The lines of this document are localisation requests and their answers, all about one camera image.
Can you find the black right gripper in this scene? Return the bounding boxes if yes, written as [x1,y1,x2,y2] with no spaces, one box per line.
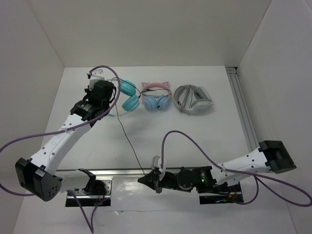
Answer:
[137,169,183,193]

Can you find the black audio cable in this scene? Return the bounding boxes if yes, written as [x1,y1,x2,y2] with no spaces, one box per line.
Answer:
[107,77,147,176]

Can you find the teal cat-ear headphones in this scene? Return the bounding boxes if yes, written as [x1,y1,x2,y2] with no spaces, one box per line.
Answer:
[107,77,141,117]

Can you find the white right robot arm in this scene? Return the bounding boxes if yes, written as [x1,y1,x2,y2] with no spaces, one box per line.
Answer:
[138,140,296,194]

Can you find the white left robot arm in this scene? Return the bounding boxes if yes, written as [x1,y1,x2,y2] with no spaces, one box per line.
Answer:
[15,80,117,201]

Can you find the pink and blue cat-ear headphones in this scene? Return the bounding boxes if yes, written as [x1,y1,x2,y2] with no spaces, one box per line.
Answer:
[141,81,172,112]

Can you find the white and grey gaming headset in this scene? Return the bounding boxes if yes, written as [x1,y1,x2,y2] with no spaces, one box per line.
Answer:
[173,84,213,115]

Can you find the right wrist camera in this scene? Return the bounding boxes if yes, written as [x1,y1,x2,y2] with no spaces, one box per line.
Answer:
[151,156,167,175]

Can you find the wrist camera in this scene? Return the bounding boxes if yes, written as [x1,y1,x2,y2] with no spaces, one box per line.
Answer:
[151,156,167,175]
[87,69,105,91]

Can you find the aluminium table edge rail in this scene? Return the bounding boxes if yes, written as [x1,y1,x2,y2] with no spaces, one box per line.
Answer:
[55,167,181,178]

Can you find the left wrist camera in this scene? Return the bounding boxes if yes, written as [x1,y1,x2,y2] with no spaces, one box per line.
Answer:
[87,69,105,91]

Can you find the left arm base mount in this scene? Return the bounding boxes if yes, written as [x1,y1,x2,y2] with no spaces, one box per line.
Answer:
[61,175,113,207]

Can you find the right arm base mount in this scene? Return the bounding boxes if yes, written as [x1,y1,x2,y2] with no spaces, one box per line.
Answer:
[199,183,244,205]

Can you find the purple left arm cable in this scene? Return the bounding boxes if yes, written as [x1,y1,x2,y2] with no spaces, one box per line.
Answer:
[0,65,121,234]

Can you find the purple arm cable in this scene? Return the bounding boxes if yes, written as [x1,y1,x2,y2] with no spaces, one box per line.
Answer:
[0,65,121,234]
[159,130,312,208]

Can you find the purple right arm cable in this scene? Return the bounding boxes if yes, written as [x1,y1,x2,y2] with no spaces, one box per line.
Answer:
[159,130,312,208]

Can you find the aluminium side rail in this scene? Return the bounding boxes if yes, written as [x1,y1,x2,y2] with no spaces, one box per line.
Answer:
[225,67,259,151]

